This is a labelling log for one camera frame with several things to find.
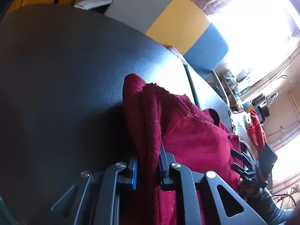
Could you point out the wooden side table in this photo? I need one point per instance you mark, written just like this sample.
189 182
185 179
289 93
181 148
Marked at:
234 91

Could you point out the cream cloth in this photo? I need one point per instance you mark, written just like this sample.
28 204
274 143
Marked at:
241 126

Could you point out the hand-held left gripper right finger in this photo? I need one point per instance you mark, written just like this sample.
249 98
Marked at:
167 168

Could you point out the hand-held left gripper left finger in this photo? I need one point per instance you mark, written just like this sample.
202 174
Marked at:
134 175

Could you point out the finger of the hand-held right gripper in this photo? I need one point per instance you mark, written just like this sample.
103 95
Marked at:
241 155
246 174

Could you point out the dark red garment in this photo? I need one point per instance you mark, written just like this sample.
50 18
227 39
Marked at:
192 136

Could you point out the bright window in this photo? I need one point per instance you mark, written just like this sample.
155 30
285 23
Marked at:
257 39

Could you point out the grey yellow blue armchair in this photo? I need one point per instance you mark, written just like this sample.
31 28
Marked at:
168 16

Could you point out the red plaid cloth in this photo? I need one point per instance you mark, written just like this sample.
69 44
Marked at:
256 129

